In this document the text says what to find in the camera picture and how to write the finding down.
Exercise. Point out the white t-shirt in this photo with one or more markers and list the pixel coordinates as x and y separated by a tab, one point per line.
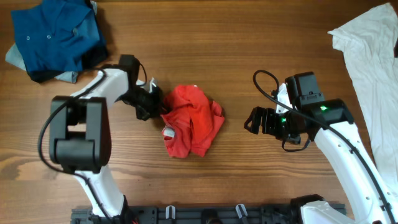
367	43

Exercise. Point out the grey folded garment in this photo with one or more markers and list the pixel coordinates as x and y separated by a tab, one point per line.
14	57

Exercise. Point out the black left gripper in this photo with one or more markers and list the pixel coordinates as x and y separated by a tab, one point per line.
157	107

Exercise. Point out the red t-shirt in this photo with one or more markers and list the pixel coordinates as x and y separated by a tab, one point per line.
191	123

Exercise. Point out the black folded garment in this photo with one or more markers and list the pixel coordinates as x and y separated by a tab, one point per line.
89	60

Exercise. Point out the blue folded shirt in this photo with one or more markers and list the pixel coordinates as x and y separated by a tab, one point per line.
56	34

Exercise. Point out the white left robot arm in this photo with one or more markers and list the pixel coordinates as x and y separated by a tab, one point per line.
80	137

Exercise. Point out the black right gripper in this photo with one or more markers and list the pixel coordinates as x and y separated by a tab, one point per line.
268	114

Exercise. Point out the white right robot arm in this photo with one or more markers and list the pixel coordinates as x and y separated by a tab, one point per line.
330	125

